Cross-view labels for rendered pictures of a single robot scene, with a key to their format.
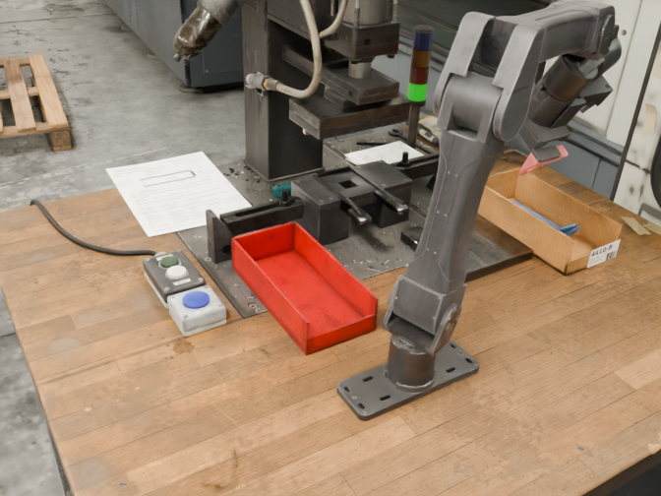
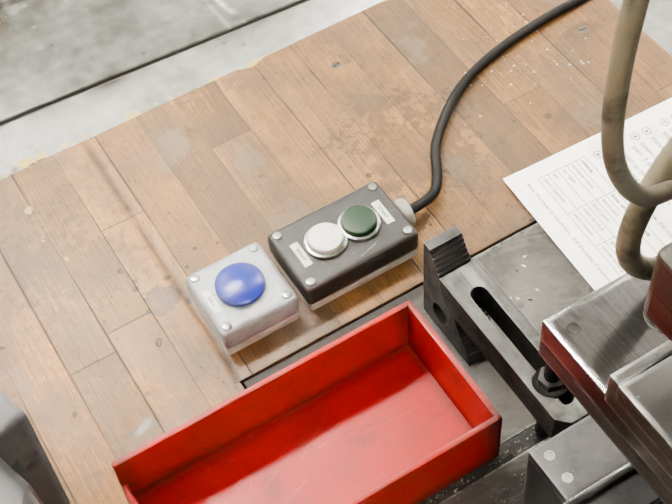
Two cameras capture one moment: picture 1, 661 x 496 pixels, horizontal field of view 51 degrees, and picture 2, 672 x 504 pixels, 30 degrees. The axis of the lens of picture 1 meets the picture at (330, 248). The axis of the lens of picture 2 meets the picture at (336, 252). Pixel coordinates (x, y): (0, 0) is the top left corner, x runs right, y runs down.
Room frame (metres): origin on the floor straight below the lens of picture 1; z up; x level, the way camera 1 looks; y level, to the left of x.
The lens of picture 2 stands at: (0.96, -0.36, 1.75)
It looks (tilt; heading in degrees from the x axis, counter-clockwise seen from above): 54 degrees down; 96
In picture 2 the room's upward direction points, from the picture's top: 5 degrees counter-clockwise
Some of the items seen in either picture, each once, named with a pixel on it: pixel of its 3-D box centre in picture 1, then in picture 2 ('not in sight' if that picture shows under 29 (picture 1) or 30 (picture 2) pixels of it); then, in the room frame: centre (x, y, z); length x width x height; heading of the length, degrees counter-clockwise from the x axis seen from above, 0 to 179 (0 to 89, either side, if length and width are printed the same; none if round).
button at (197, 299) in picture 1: (196, 302); (240, 288); (0.83, 0.20, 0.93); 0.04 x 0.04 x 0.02
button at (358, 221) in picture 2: (169, 265); (359, 226); (0.92, 0.26, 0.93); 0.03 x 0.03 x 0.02
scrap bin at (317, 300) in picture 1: (300, 281); (310, 459); (0.89, 0.04, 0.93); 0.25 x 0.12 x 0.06; 33
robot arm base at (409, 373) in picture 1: (411, 357); not in sight; (0.71, -0.12, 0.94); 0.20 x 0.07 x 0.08; 123
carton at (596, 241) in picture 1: (541, 218); not in sight; (1.12, -0.39, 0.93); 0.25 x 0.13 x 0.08; 33
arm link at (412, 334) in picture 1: (419, 315); not in sight; (0.72, -0.12, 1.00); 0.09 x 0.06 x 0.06; 50
